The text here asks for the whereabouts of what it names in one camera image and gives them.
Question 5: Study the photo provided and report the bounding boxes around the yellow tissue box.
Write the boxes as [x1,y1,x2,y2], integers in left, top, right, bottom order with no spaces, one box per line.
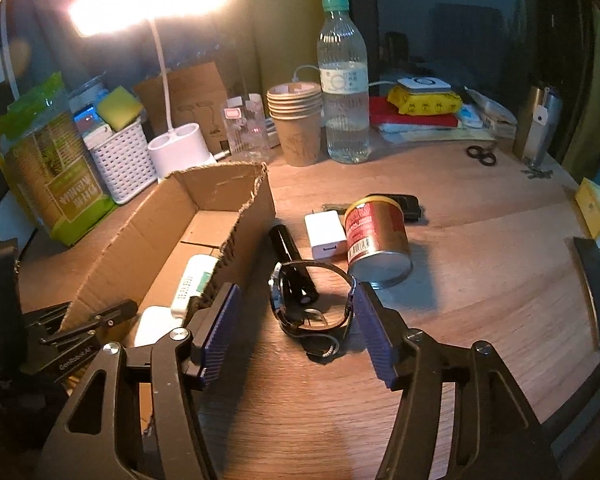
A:
[574,176,600,256]

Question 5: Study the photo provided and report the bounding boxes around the white wireless charger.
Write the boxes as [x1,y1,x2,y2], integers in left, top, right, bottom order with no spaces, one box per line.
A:
[398,76,452,93]

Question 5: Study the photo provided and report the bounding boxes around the red tin can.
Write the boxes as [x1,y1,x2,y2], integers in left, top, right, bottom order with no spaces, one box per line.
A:
[343,195,413,289]

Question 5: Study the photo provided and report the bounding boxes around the white plastic basket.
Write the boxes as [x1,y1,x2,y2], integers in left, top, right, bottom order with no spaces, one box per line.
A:
[82,118,157,205]

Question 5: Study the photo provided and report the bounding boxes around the metal keys bunch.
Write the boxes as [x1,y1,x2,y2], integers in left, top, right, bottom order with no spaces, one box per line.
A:
[521,166,553,180]

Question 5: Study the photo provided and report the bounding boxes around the black car key fob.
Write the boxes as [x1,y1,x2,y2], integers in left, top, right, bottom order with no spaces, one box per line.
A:
[322,194,422,223]

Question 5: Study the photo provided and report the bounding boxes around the steel thermos with tag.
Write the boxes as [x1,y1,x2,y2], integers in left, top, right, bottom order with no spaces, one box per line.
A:
[513,84,562,169]

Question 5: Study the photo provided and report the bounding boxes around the white charger adapter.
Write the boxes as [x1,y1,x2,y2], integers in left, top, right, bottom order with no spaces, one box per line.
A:
[304,210,347,260]

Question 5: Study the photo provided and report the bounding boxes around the black flashlight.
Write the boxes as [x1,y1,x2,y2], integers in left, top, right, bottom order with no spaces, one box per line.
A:
[268,223,321,309]

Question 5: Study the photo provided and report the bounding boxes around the yellow green sponge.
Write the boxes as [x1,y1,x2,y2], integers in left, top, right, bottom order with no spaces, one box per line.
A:
[96,86,144,131]

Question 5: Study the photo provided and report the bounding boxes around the yellow wet wipes pack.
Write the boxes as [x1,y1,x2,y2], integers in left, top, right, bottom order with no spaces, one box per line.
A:
[387,84,463,116]

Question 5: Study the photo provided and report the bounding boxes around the plastic packet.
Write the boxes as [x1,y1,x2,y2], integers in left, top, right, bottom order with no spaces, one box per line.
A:
[465,87,517,139]

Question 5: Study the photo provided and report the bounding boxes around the red book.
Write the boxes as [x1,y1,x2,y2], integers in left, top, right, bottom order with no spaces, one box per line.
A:
[370,96,460,128]

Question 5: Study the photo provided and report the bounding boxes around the black strap wristwatch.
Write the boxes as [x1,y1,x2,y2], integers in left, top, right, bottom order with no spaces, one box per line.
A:
[268,260,356,364]

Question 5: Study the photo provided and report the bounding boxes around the clear water bottle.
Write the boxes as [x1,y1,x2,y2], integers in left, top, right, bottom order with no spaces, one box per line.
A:
[316,0,370,164]

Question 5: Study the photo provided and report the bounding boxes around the black scissors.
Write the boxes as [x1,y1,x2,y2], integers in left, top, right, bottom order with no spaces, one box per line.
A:
[465,143,498,167]

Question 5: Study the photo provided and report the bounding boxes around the white desk lamp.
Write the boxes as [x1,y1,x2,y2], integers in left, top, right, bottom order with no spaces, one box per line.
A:
[68,0,230,180]

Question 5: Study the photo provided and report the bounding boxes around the brown lamp packaging box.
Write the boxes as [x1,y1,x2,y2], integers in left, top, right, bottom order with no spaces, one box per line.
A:
[133,62,230,154]

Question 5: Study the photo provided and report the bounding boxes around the clear patterned glass cup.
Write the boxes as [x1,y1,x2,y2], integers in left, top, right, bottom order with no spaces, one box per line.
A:
[222,93,272,162]

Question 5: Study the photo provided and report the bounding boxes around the white charging cable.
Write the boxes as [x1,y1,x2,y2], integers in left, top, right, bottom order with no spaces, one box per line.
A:
[290,63,399,89]

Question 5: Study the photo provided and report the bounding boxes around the white earbuds case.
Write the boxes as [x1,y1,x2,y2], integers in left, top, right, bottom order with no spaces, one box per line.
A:
[133,306,183,347]

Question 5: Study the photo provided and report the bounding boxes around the stacked brown paper cups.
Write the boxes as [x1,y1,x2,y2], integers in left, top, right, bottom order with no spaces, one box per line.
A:
[266,81,323,167]

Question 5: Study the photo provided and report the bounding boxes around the green paper cup package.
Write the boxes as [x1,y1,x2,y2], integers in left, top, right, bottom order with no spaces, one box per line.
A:
[0,72,114,247]

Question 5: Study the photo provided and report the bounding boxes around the cardboard box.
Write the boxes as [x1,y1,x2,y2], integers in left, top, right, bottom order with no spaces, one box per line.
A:
[59,160,278,430]

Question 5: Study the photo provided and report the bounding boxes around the white pill bottle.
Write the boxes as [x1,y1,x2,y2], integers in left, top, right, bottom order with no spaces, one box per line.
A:
[171,255,218,321]

